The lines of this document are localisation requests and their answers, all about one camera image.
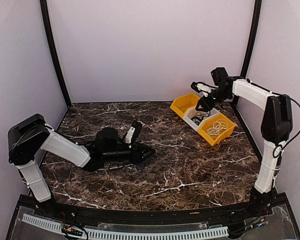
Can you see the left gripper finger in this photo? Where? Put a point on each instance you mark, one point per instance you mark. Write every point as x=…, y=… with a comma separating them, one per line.
x=149, y=158
x=146, y=148

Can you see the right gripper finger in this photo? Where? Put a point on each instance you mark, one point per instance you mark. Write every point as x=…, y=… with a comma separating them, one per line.
x=203, y=109
x=199, y=103

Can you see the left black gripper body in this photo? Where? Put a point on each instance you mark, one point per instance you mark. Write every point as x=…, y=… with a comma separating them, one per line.
x=133, y=158

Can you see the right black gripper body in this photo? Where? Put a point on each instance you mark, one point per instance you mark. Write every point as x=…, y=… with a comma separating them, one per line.
x=210, y=104

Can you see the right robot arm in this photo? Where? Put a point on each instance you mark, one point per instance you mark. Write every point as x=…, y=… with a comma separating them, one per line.
x=277, y=120

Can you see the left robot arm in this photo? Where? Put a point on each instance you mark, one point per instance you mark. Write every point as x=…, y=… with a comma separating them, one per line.
x=33, y=134

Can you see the white plastic bin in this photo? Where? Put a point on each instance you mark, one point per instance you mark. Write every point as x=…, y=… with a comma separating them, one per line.
x=195, y=118

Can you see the far yellow plastic bin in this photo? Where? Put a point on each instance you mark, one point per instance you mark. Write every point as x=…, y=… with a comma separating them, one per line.
x=182, y=104

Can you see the yellow plastic bin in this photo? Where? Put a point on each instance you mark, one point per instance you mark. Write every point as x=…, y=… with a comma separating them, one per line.
x=182, y=104
x=216, y=129

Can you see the near yellow plastic bin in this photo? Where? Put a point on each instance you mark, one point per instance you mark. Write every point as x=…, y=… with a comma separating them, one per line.
x=216, y=129

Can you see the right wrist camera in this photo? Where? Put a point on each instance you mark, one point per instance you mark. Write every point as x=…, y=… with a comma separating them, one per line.
x=202, y=87

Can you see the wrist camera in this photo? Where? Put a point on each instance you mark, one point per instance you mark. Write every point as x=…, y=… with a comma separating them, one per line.
x=133, y=133
x=202, y=87

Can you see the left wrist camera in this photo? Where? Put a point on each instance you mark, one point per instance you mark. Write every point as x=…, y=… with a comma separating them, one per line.
x=133, y=133

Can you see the white slotted cable duct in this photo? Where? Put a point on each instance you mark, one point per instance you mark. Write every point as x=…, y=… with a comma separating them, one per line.
x=98, y=234

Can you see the black front rail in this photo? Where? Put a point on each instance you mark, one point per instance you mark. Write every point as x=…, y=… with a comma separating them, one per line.
x=222, y=215

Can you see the right black frame post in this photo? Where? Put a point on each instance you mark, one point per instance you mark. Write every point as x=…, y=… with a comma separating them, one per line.
x=252, y=37

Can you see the black frame post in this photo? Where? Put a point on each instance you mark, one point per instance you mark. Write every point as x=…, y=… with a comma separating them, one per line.
x=53, y=51
x=252, y=37

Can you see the left black frame post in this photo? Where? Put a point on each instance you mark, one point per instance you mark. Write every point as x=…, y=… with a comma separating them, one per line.
x=53, y=51

